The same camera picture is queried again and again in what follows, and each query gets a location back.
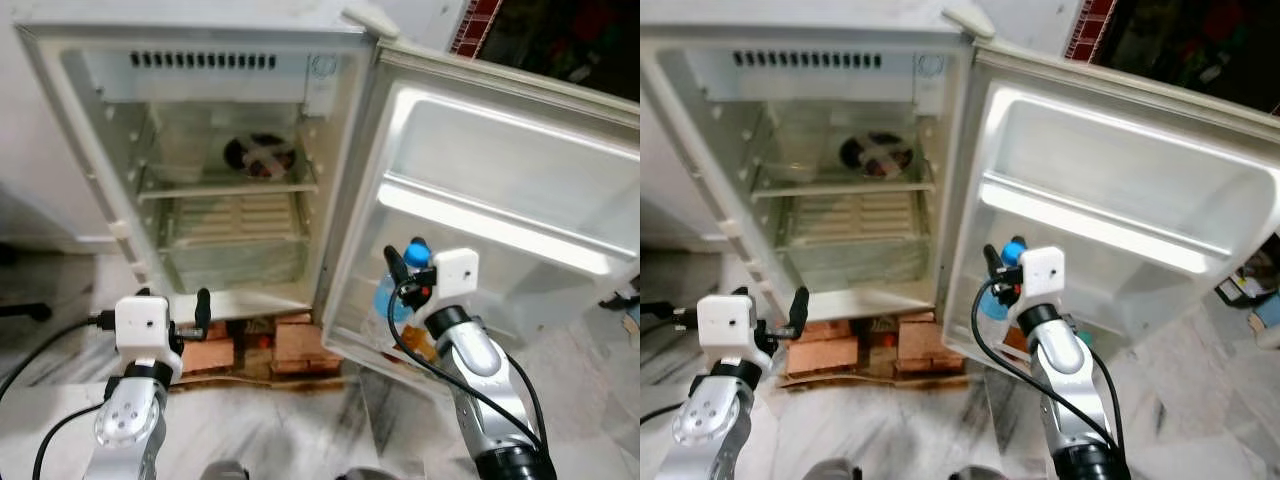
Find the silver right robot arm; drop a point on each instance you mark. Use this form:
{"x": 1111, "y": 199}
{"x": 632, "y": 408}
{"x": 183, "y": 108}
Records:
{"x": 485, "y": 380}
{"x": 1065, "y": 375}

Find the white fridge door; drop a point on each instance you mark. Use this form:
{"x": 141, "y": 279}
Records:
{"x": 1130, "y": 150}
{"x": 520, "y": 150}

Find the red brick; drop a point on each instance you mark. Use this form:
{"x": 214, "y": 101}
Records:
{"x": 212, "y": 352}
{"x": 300, "y": 342}
{"x": 925, "y": 342}
{"x": 825, "y": 352}

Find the white open fridge body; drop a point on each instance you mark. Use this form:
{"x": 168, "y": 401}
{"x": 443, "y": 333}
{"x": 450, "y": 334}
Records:
{"x": 715, "y": 130}
{"x": 100, "y": 130}

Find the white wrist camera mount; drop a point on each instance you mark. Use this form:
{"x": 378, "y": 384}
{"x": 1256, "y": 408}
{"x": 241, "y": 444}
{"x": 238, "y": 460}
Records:
{"x": 145, "y": 325}
{"x": 452, "y": 278}
{"x": 728, "y": 325}
{"x": 1045, "y": 275}

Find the grey robot right foot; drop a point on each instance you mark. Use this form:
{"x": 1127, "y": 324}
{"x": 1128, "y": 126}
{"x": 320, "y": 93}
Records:
{"x": 972, "y": 473}
{"x": 368, "y": 473}

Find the clear plastic container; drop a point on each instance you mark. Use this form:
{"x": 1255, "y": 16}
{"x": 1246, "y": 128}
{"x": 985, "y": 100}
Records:
{"x": 182, "y": 145}
{"x": 800, "y": 145}

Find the clear blue-capped water bottle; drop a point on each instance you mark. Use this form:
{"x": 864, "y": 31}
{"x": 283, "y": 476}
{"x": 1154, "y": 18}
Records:
{"x": 1014, "y": 252}
{"x": 417, "y": 255}

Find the clear crisper drawer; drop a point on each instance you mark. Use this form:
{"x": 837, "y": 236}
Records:
{"x": 235, "y": 250}
{"x": 850, "y": 250}

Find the white fridge door shelf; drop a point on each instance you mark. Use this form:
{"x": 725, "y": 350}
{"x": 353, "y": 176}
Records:
{"x": 490, "y": 225}
{"x": 1100, "y": 222}

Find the grey robot foot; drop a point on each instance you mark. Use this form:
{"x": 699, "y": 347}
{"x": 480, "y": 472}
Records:
{"x": 368, "y": 473}
{"x": 972, "y": 473}
{"x": 225, "y": 471}
{"x": 825, "y": 471}

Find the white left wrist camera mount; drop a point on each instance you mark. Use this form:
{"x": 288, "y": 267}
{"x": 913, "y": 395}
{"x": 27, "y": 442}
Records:
{"x": 145, "y": 325}
{"x": 728, "y": 325}

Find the glass fridge shelf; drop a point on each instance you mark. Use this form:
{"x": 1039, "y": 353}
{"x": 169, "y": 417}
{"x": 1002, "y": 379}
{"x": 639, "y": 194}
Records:
{"x": 230, "y": 188}
{"x": 850, "y": 187}

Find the dark cabinet with red trim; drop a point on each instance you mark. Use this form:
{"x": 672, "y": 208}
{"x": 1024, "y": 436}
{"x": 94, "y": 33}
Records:
{"x": 1180, "y": 35}
{"x": 560, "y": 40}

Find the dark round dish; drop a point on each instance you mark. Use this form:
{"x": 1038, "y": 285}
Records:
{"x": 875, "y": 155}
{"x": 260, "y": 157}

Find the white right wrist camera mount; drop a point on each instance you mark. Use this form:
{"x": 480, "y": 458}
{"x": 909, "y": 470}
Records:
{"x": 1045, "y": 275}
{"x": 452, "y": 278}

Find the brown wooden board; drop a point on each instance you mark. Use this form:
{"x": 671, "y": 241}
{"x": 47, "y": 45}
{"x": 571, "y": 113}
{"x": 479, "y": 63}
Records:
{"x": 880, "y": 380}
{"x": 255, "y": 378}

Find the grey robot left foot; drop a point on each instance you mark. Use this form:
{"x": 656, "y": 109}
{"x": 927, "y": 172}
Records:
{"x": 825, "y": 471}
{"x": 225, "y": 471}

